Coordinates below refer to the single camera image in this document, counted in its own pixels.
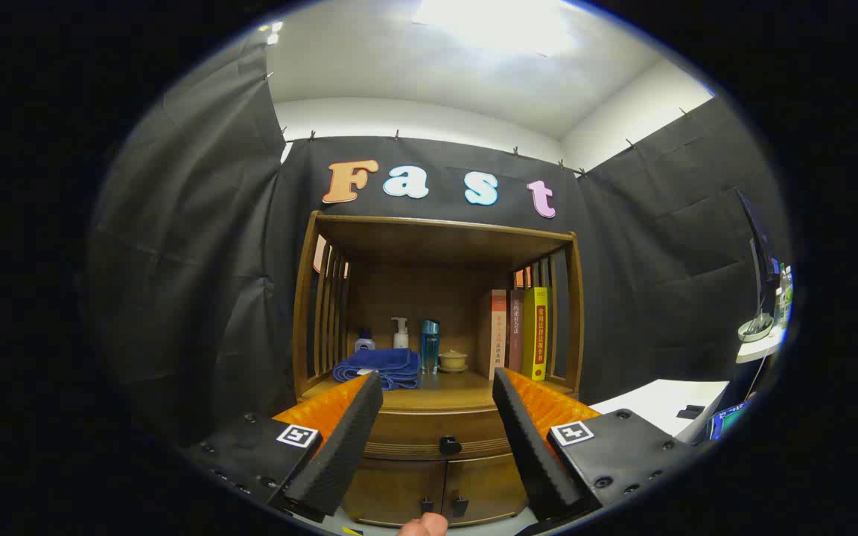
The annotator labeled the wooden countertop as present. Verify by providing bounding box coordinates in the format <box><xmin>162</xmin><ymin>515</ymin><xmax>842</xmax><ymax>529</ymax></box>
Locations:
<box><xmin>302</xmin><ymin>370</ymin><xmax>579</xmax><ymax>412</ymax></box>

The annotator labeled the yellow book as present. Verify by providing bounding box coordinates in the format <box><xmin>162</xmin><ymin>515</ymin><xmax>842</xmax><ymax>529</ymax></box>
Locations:
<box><xmin>522</xmin><ymin>287</ymin><xmax>549</xmax><ymax>381</ymax></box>

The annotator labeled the wooden cabinet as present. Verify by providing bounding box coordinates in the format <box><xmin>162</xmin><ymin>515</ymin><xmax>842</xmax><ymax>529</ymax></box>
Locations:
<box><xmin>291</xmin><ymin>211</ymin><xmax>586</xmax><ymax>528</ymax></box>

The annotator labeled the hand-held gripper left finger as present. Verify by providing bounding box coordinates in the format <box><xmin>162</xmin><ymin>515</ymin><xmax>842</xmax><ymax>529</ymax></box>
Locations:
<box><xmin>183</xmin><ymin>371</ymin><xmax>385</xmax><ymax>523</ymax></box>

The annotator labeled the small white table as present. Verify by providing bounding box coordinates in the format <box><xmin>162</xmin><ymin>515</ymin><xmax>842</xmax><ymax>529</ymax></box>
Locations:
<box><xmin>736</xmin><ymin>328</ymin><xmax>784</xmax><ymax>364</ymax></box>

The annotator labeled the blue folded towel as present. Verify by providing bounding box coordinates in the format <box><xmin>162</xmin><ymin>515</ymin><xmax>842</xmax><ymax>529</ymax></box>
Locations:
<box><xmin>333</xmin><ymin>348</ymin><xmax>422</xmax><ymax>391</ymax></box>

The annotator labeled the brown book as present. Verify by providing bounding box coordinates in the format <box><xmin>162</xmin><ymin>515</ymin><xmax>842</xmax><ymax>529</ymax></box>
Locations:
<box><xmin>506</xmin><ymin>290</ymin><xmax>525</xmax><ymax>374</ymax></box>

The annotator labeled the wooden drawer with black knob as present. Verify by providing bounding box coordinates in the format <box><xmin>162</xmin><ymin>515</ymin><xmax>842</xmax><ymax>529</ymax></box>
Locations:
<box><xmin>366</xmin><ymin>406</ymin><xmax>513</xmax><ymax>459</ymax></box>

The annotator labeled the blue glass bottle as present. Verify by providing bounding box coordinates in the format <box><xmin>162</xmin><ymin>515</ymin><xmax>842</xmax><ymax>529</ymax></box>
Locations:
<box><xmin>419</xmin><ymin>319</ymin><xmax>441</xmax><ymax>375</ymax></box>

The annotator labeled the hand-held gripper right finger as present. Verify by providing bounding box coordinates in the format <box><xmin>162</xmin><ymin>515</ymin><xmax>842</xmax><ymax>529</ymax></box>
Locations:
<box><xmin>492</xmin><ymin>366</ymin><xmax>698</xmax><ymax>522</ymax></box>

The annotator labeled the dark computer monitor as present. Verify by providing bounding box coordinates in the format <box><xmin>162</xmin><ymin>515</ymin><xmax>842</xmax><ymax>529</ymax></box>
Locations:
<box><xmin>734</xmin><ymin>188</ymin><xmax>781</xmax><ymax>328</ymax></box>

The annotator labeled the wooden cabinet door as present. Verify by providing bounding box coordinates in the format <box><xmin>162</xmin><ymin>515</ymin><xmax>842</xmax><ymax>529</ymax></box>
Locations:
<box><xmin>342</xmin><ymin>457</ymin><xmax>448</xmax><ymax>526</ymax></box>
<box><xmin>440</xmin><ymin>453</ymin><xmax>530</xmax><ymax>522</ymax></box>

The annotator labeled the beige book orange spine top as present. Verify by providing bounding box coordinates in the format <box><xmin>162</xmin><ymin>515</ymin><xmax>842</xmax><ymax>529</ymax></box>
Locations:
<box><xmin>489</xmin><ymin>290</ymin><xmax>509</xmax><ymax>380</ymax></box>

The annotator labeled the white side cabinet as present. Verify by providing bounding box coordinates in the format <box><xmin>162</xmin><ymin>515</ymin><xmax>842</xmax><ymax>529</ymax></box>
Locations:
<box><xmin>591</xmin><ymin>379</ymin><xmax>730</xmax><ymax>441</ymax></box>

